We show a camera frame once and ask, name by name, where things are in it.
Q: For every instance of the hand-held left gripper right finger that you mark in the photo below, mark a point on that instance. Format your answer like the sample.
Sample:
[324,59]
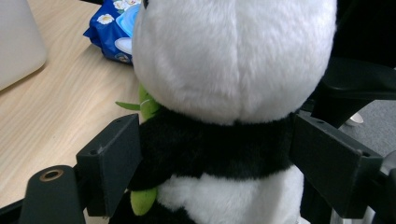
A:
[333,165]

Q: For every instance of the white plastic bin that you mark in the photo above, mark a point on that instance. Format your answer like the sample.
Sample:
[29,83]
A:
[18,40]

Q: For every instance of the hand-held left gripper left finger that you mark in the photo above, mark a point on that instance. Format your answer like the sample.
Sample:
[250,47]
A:
[112,161]

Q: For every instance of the blue wet wipes pack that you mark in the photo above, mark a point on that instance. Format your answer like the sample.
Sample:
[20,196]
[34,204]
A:
[109,34]

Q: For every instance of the panda plush toy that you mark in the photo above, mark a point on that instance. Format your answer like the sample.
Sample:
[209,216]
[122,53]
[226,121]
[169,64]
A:
[233,62]

